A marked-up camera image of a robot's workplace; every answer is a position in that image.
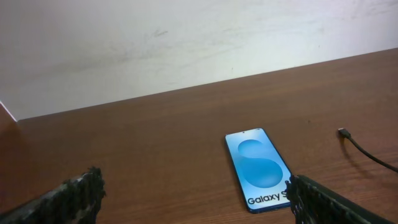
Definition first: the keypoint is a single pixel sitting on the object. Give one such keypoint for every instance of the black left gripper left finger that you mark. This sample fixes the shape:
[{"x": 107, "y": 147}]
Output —
[{"x": 76, "y": 200}]

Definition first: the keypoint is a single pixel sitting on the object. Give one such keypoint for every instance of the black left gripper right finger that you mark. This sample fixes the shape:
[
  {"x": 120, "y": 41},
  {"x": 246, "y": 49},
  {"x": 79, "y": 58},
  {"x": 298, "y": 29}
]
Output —
[{"x": 312, "y": 203}]

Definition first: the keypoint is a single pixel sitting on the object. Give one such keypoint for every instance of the blue Samsung Galaxy smartphone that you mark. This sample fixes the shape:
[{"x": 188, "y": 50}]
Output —
[{"x": 260, "y": 169}]

